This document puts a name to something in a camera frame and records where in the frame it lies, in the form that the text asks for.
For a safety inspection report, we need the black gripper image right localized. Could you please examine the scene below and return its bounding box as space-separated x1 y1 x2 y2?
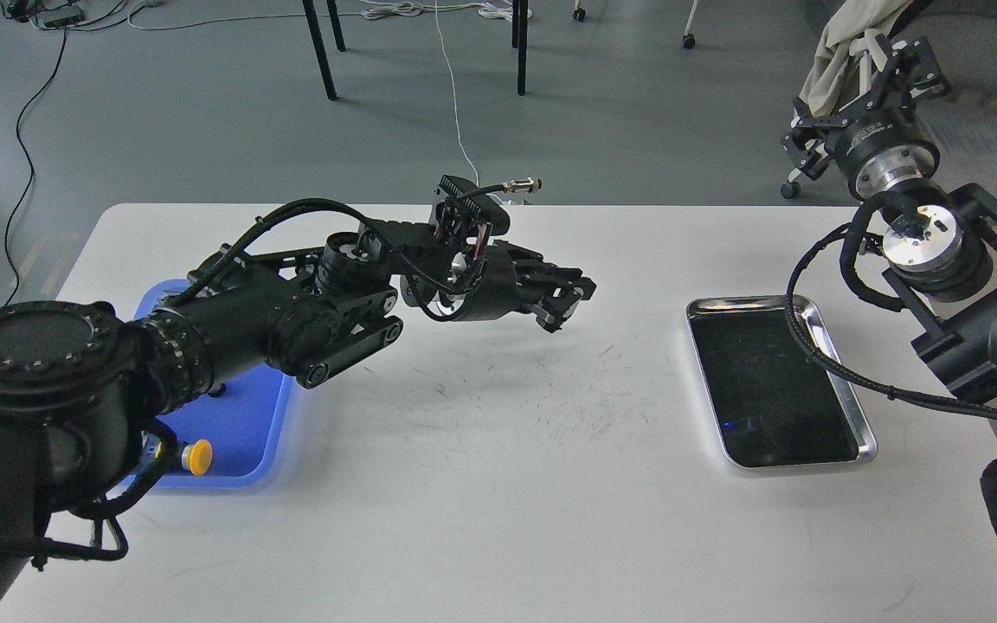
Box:
781 35 953 200

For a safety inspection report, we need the black table leg left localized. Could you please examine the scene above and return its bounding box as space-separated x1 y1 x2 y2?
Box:
301 0 347 101

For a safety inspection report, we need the black robot arm image left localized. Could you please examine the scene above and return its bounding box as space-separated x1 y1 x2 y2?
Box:
0 177 596 600

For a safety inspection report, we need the grey office chair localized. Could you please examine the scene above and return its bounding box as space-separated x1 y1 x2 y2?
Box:
806 1 997 198

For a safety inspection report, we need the yellow push button switch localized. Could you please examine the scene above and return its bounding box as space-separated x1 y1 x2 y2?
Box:
154 439 214 478

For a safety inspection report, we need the silver metal tray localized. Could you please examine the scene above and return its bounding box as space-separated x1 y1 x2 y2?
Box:
685 295 878 470

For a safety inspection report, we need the white floor cable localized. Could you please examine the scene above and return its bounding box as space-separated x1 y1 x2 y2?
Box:
363 0 534 207

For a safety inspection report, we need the blue plastic tray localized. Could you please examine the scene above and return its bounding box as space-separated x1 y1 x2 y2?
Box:
130 279 295 488

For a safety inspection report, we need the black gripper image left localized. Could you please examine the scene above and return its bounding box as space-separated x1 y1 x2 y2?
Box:
448 244 596 331

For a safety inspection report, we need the black table leg right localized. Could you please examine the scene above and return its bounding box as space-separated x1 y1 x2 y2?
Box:
511 0 531 96

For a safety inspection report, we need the black floor cable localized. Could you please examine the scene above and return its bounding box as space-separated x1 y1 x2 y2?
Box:
0 0 153 304

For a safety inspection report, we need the black table leg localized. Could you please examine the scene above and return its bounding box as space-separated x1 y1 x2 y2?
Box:
301 0 347 101
511 0 531 96

